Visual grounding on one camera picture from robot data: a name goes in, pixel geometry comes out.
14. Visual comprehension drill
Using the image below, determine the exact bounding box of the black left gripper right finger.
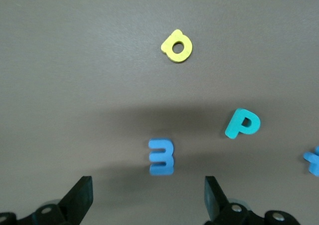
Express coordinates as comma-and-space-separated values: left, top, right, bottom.
204, 176, 300, 225

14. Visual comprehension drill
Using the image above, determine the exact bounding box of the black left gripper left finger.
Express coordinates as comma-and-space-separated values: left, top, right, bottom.
0, 176, 94, 225

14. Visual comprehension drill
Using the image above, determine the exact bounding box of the teal foam letter p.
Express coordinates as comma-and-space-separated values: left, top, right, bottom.
224, 108, 262, 140

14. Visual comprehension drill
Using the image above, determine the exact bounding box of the blue foam letter m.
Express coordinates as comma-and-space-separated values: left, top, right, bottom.
148, 138, 175, 177

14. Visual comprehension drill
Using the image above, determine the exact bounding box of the yellow foam letter a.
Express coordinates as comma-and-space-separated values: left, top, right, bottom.
160, 29, 194, 63

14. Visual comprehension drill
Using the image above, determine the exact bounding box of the blue foam letter x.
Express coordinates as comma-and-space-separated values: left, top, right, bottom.
302, 145, 319, 177

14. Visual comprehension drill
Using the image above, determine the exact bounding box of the brown table cover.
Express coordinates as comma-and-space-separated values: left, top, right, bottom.
0, 0, 319, 225

